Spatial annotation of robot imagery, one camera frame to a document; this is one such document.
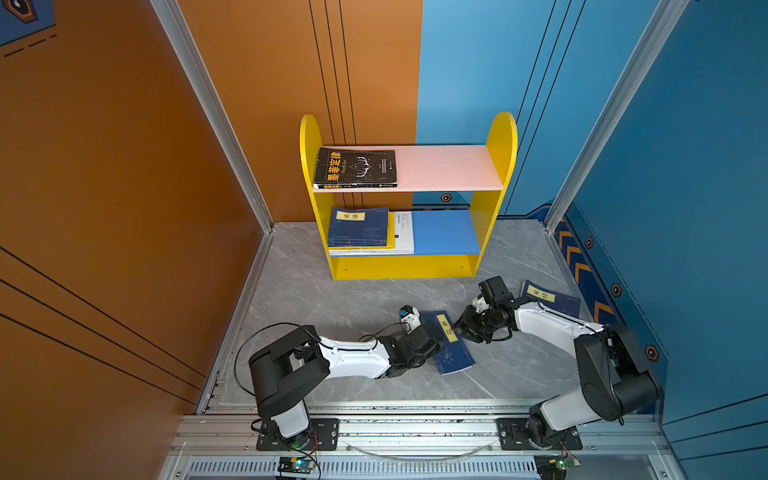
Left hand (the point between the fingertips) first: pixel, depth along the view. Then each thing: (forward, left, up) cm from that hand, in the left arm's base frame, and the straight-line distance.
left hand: (447, 337), depth 84 cm
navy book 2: (-4, -1, -2) cm, 5 cm away
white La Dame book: (+28, +13, +10) cm, 32 cm away
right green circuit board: (-29, -23, -7) cm, 38 cm away
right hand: (+4, -2, -3) cm, 5 cm away
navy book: (+29, +27, +14) cm, 42 cm away
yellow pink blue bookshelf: (+28, -2, +8) cm, 30 cm away
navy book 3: (+15, -36, -4) cm, 40 cm away
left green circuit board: (-29, +38, -8) cm, 49 cm away
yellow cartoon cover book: (+27, +17, +11) cm, 33 cm away
